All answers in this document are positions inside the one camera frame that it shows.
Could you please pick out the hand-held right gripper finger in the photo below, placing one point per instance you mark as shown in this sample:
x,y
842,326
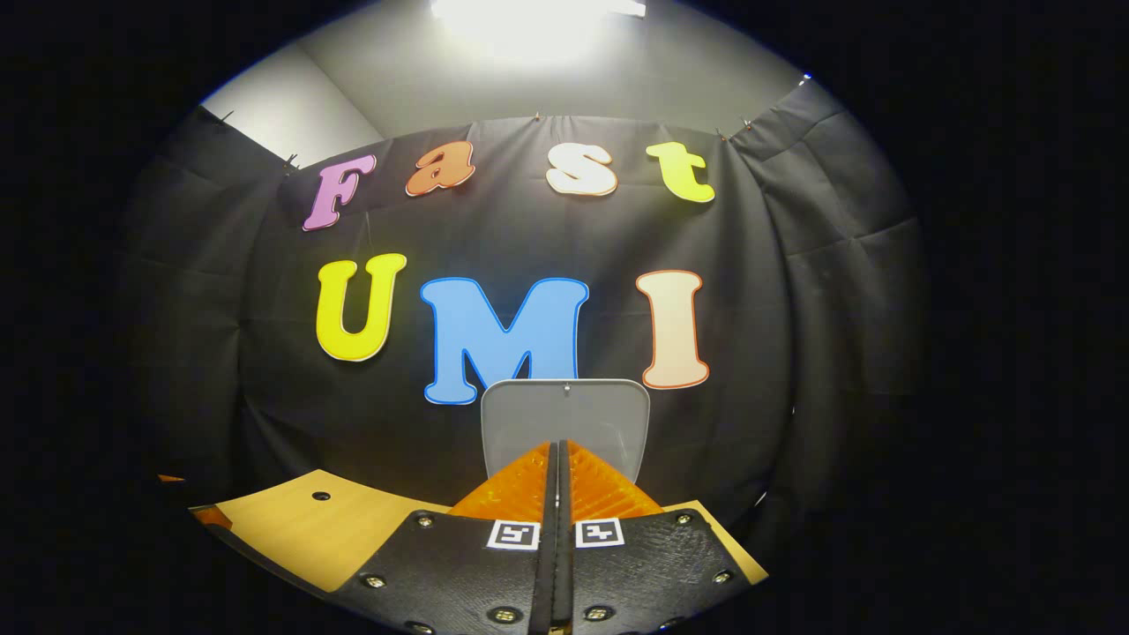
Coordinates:
x,y
545,582
566,582

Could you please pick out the white desktop garbage bin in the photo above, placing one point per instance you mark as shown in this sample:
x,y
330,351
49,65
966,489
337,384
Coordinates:
x,y
564,414

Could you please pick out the black backdrop cloth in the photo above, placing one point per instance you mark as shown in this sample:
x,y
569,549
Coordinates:
x,y
220,309

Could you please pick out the large ceiling light panel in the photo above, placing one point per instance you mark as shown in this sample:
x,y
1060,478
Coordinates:
x,y
538,18

